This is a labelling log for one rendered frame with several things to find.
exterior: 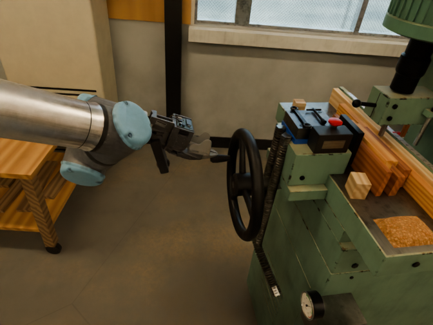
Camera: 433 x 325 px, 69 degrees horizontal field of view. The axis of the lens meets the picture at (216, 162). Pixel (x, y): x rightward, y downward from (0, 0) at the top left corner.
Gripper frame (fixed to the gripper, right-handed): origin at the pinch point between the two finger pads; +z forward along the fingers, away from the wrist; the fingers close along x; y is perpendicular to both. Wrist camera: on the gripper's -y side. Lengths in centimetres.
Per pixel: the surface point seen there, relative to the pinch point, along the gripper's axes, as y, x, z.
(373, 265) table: 11.4, -41.2, 21.4
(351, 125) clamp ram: 26.0, -13.4, 22.1
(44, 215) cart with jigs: -73, 35, -42
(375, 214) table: 16.6, -32.5, 23.7
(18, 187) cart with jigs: -88, 63, -59
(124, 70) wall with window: -38, 133, -23
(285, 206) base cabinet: -8.2, -4.6, 28.4
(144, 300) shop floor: -86, 7, 6
